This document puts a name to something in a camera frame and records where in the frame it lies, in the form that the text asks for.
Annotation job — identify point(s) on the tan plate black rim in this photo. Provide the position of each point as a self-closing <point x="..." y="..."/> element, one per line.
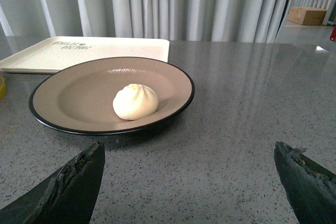
<point x="78" y="99"/>

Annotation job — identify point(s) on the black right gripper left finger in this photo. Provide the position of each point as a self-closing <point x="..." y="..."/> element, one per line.
<point x="68" y="195"/>

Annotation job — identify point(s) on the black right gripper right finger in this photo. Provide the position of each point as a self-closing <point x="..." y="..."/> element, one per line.
<point x="310" y="188"/>

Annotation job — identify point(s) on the red metal frame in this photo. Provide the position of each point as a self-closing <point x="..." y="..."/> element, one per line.
<point x="333" y="34"/>

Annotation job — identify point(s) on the cream rectangular tray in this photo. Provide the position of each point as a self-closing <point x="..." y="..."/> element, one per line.
<point x="57" y="53"/>

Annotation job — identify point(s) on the yellow rimmed bamboo steamer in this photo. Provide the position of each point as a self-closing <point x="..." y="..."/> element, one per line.
<point x="3" y="87"/>

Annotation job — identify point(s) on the white pleated curtain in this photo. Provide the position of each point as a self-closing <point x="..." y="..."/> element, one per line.
<point x="195" y="20"/>

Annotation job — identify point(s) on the brown cardboard box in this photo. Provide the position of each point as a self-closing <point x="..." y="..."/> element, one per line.
<point x="306" y="15"/>

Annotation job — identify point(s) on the white steamed bun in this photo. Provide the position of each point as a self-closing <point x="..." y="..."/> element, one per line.
<point x="135" y="101"/>

